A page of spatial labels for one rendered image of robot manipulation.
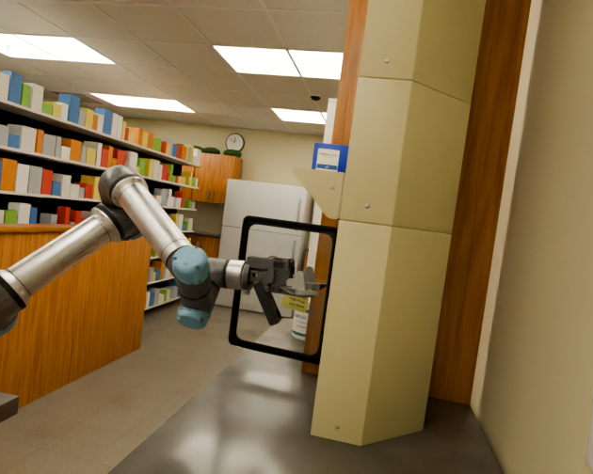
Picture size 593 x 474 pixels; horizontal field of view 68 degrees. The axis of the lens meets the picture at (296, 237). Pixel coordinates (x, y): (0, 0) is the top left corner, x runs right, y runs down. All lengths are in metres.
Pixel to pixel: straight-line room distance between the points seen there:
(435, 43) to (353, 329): 0.62
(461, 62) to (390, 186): 0.34
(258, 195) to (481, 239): 4.94
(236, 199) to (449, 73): 5.25
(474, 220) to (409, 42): 0.55
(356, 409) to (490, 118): 0.85
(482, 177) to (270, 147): 5.65
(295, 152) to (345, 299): 5.83
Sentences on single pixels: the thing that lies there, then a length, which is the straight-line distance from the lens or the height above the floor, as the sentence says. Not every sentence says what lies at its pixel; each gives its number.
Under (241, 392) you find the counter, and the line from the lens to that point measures 1.20.
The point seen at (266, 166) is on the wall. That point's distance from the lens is 6.78.
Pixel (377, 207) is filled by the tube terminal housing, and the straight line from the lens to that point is 0.93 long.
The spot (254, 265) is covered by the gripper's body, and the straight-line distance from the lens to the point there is 1.10.
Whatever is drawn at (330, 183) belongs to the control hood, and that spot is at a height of 1.48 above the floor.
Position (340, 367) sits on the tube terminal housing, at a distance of 0.97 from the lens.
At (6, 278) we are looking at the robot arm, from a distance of 1.22.
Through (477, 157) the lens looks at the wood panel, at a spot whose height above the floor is 1.63.
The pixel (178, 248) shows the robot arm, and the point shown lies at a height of 1.30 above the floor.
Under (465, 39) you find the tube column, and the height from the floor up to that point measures 1.84.
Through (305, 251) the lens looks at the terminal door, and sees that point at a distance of 1.26.
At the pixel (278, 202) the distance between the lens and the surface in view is 5.98.
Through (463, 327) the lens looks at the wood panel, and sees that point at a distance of 1.34.
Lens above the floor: 1.41
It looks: 3 degrees down
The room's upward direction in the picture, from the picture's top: 7 degrees clockwise
